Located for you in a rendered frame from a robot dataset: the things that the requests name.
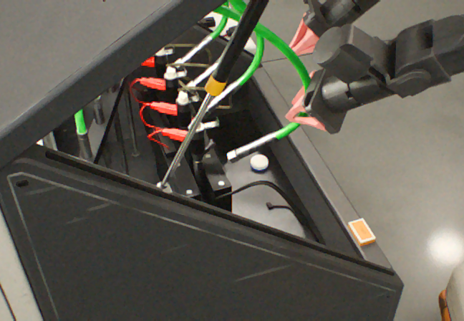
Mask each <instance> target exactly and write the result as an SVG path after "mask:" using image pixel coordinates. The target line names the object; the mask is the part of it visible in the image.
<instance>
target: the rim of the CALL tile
mask: <svg viewBox="0 0 464 321"><path fill-rule="evenodd" d="M357 221H363V222H364V224H365V225H366V227H367V228H368V229H369V232H370V233H371V235H372V238H369V239H365V240H363V241H362V239H361V238H360V237H359V236H358V233H357V232H356V230H355V229H354V227H353V225H352V223H354V222H357ZM349 226H350V227H351V229H352V231H353V232H354V234H355V236H356V238H357V239H358V241H359V242H360V243H361V244H363V243H366V242H368V241H372V240H375V237H374V234H373V233H372V231H371V230H370V228H369V227H368V225H367V223H366V222H365V220H364V219H359V220H356V221H352V222H349Z"/></svg>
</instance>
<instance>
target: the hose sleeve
mask: <svg viewBox="0 0 464 321"><path fill-rule="evenodd" d="M279 141H280V140H277V138H276V136H275V131H274V132H272V133H269V134H267V135H265V136H264V137H262V138H259V139H258V140H255V141H253V142H251V143H249V144H246V145H244V146H241V147H240V148H237V149H236V157H237V158H239V159H242V158H245V157H247V156H248V155H250V154H252V153H254V152H256V151H258V150H261V149H263V148H265V147H267V146H270V145H273V144H274V143H276V142H279Z"/></svg>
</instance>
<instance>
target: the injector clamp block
mask: <svg viewBox="0 0 464 321"><path fill-rule="evenodd" d="M148 90H150V91H151V94H152V96H153V99H154V101H155V102H157V103H160V101H159V99H158V96H157V94H156V92H155V89H154V88H151V87H150V88H147V89H143V90H142V91H144V92H145V91H148ZM142 91H139V90H138V91H137V98H138V101H141V102H142V100H141V98H140V93H141V92H142ZM191 110H192V117H193V116H194V115H195V114H196V112H195V110H194V108H193V106H192V104H191ZM159 113H160V116H161V118H162V120H163V122H164V125H165V126H166V128H167V129H172V128H171V126H170V123H169V121H168V118H167V116H166V114H165V113H164V112H159ZM142 118H143V120H144V121H145V123H147V124H148V125H151V126H153V125H152V123H151V121H150V118H149V116H148V112H147V110H146V108H143V109H142ZM142 123H143V126H144V128H145V131H147V133H148V136H149V135H150V134H152V133H154V132H155V130H154V128H152V127H149V126H147V125H145V124H144V122H143V121H142ZM151 138H152V139H154V140H156V141H158V142H159V140H158V137H157V135H156V133H155V134H153V136H152V137H151ZM154 140H150V142H151V144H152V147H153V150H154V151H155V162H156V168H157V174H158V178H159V180H160V182H163V179H164V177H165V174H167V172H168V170H169V168H170V166H171V164H172V162H173V160H174V158H175V157H174V158H169V159H167V158H165V154H164V152H163V149H162V148H161V145H160V144H159V143H157V142H155V141H154ZM171 140H172V142H173V145H174V146H175V149H176V153H177V152H178V149H179V147H180V146H179V144H178V142H177V140H173V139H171ZM208 141H209V138H208V135H207V133H206V131H205V142H206V143H207V142H208ZM192 159H193V157H192ZM203 178H204V179H205V192H206V199H207V201H208V204H209V205H212V206H215V207H218V208H220V209H224V210H227V211H230V212H232V195H230V196H227V197H225V198H220V199H217V200H215V198H216V197H219V196H222V195H225V194H227V193H229V192H232V185H231V182H230V181H229V179H228V176H227V174H226V172H225V170H224V168H223V167H222V165H221V163H220V161H219V159H218V157H217V155H216V152H215V150H214V148H213V147H212V148H211V150H210V151H209V152H207V153H206V154H205V156H203ZM169 185H170V188H171V190H172V191H173V192H176V193H179V194H180V195H182V196H186V197H188V198H192V199H195V200H197V201H200V202H201V194H200V191H199V189H198V186H197V184H196V182H195V172H194V167H193V174H192V172H191V170H190V168H189V165H188V163H187V161H186V159H185V158H184V156H183V157H182V158H181V160H180V162H179V164H178V167H177V168H176V170H175V172H174V174H173V177H172V178H171V180H170V183H169Z"/></svg>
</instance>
